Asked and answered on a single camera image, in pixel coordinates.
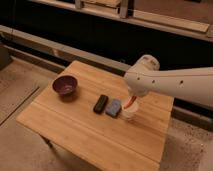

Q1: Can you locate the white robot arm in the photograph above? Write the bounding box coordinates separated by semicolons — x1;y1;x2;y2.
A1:
124;55;213;108

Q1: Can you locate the wooden table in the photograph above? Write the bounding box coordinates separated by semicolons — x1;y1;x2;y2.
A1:
17;61;173;171

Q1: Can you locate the blue sponge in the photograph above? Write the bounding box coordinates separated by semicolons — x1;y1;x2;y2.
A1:
105;99;121;118

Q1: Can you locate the white ceramic cup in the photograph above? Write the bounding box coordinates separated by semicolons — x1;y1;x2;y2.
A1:
120;101;139;120

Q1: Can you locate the red chili pepper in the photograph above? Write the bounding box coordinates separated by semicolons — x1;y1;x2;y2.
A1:
124;96;137;109

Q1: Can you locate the grey metal rail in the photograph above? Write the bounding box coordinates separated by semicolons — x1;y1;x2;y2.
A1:
0;25;213;111

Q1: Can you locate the black rectangular block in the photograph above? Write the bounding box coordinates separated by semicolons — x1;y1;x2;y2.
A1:
93;95;108;114

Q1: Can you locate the purple ceramic bowl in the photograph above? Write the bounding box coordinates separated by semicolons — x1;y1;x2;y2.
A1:
52;75;78;96

